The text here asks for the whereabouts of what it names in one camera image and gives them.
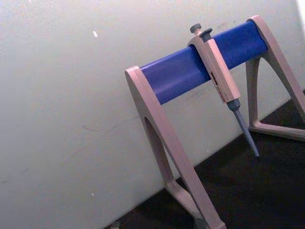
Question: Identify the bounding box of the beige stand with blue bar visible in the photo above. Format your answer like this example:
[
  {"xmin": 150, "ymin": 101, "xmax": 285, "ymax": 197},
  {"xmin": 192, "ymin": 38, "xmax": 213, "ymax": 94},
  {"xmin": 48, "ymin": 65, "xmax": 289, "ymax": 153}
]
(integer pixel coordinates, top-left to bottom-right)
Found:
[{"xmin": 124, "ymin": 15, "xmax": 305, "ymax": 229}]

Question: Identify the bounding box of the beige pipette with grey tip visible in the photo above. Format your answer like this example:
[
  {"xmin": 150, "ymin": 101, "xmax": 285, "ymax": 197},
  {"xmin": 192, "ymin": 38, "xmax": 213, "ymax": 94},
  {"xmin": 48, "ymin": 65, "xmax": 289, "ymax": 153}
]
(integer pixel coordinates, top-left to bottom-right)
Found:
[{"xmin": 187, "ymin": 23, "xmax": 261, "ymax": 158}]

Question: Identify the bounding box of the black table cloth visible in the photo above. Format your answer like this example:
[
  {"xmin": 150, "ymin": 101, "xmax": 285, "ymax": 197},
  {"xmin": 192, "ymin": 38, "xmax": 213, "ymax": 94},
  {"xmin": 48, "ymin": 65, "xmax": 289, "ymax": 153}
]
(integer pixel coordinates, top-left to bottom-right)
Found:
[{"xmin": 112, "ymin": 88, "xmax": 305, "ymax": 229}]

